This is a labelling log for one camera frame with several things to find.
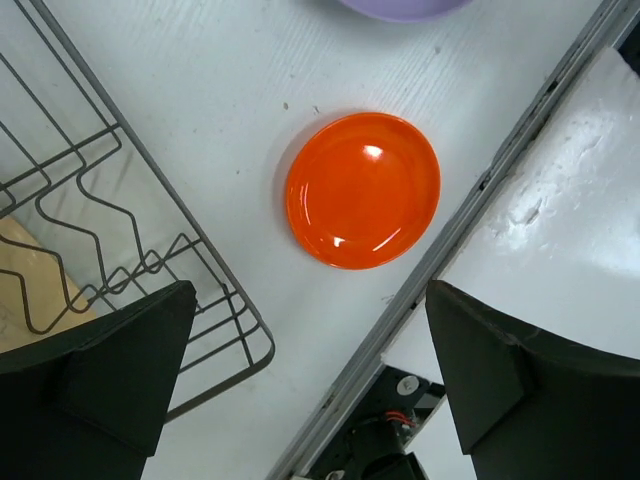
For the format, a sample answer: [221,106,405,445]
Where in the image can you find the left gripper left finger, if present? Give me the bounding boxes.
[1,281,196,479]

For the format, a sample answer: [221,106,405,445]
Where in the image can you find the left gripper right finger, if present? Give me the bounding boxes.
[426,280,639,479]

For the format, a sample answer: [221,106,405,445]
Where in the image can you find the yellow plate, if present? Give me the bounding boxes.
[1,217,97,352]

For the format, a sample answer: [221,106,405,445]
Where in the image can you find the orange plate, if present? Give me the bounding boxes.
[284,112,441,270]

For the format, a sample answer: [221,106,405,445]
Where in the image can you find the light purple plate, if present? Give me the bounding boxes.
[340,0,470,23]

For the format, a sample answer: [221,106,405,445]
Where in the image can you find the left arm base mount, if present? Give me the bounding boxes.
[300,366,445,480]

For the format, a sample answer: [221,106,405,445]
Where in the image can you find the grey wire dish rack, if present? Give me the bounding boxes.
[1,1,275,419]

